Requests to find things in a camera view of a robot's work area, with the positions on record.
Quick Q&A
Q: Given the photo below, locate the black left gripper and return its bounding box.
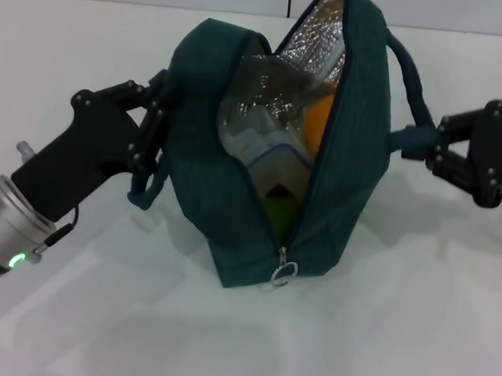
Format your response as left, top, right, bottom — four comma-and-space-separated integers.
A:
6, 56, 177, 235

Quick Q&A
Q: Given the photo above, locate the dark teal insulated bag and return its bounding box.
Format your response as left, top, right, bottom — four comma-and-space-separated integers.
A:
119, 0, 453, 307

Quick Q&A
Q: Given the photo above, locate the clear plastic food container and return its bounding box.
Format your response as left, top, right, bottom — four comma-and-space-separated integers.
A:
219, 123, 315, 186

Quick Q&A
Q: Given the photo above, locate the orange yellow pear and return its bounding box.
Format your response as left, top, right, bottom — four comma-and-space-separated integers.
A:
300, 93, 337, 157

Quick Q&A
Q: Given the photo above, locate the green cucumber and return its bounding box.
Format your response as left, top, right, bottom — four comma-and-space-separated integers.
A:
258, 192, 300, 242

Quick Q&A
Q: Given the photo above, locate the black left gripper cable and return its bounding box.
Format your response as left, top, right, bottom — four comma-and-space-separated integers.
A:
28, 201, 81, 269

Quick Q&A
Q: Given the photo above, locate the metal zipper pull ring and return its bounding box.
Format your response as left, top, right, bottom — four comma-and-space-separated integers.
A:
268, 244, 301, 290

